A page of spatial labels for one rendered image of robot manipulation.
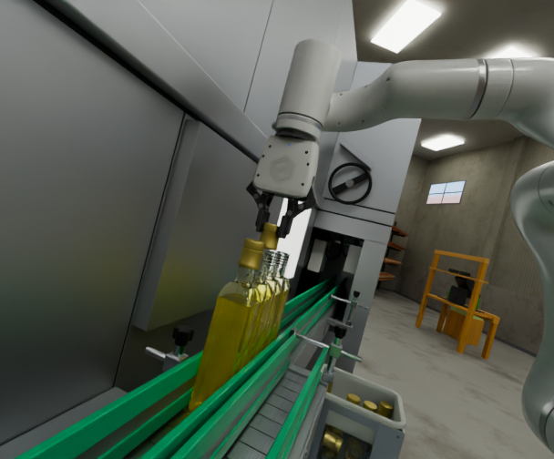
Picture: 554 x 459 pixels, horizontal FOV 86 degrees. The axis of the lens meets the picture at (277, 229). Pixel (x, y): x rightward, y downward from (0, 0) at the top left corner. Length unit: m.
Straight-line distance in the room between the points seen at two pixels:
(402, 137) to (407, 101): 1.09
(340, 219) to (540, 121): 1.09
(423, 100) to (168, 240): 0.46
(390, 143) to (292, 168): 1.16
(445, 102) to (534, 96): 0.12
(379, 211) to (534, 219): 0.97
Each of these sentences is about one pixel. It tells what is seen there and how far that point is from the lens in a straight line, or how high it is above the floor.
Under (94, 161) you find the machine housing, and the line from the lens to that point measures 0.42.
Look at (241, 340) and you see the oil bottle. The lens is 0.48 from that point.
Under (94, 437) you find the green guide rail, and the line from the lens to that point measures 0.40.
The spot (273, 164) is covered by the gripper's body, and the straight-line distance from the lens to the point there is 0.52.
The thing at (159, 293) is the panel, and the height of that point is 1.21.
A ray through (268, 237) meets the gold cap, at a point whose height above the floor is 1.34.
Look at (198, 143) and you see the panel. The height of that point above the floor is 1.46.
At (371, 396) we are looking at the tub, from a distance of 0.97.
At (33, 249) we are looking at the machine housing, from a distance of 0.40.
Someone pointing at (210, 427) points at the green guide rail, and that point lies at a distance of 0.39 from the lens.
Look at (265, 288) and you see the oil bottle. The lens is 0.52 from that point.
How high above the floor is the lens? 1.36
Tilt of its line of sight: 1 degrees down
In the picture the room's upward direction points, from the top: 15 degrees clockwise
